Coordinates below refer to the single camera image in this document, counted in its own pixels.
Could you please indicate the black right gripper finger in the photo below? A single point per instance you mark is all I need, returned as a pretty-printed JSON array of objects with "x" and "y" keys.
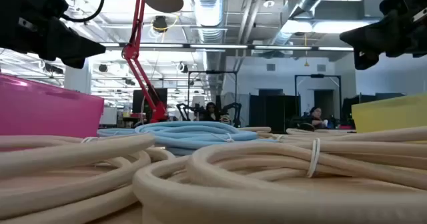
[
  {"x": 365, "y": 60},
  {"x": 367, "y": 37}
]

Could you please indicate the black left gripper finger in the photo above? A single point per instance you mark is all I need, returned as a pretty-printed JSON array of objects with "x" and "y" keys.
[
  {"x": 75, "y": 62},
  {"x": 76, "y": 44}
]

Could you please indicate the black background robot arm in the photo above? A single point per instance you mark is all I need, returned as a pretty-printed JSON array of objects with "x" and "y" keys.
[
  {"x": 235, "y": 112},
  {"x": 183, "y": 110}
]

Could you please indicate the pink plastic bin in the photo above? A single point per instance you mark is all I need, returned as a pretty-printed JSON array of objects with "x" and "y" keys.
[{"x": 46, "y": 110}]

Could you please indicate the red desk lamp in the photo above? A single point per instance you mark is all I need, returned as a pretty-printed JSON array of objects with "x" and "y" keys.
[{"x": 136, "y": 34}]

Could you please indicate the yellow plastic bin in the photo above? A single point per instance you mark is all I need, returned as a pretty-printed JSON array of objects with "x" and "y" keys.
[{"x": 390, "y": 115}]

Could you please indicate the white cabinet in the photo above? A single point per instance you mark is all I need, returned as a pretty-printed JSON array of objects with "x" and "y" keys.
[{"x": 108, "y": 115}]

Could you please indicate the black monitor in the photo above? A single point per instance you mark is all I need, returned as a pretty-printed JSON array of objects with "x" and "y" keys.
[{"x": 140, "y": 100}]

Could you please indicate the person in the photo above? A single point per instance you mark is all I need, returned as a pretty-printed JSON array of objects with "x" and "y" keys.
[
  {"x": 315, "y": 117},
  {"x": 211, "y": 112}
]

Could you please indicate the black partition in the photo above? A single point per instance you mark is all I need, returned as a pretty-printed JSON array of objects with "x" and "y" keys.
[{"x": 273, "y": 114}]

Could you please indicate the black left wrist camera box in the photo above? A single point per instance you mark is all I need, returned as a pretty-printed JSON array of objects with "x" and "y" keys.
[{"x": 40, "y": 0}]

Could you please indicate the black metal frame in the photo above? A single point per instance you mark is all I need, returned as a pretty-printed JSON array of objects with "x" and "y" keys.
[
  {"x": 317, "y": 75},
  {"x": 212, "y": 72}
]

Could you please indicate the silver ventilation duct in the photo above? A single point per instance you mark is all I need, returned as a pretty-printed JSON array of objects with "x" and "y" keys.
[{"x": 208, "y": 14}]

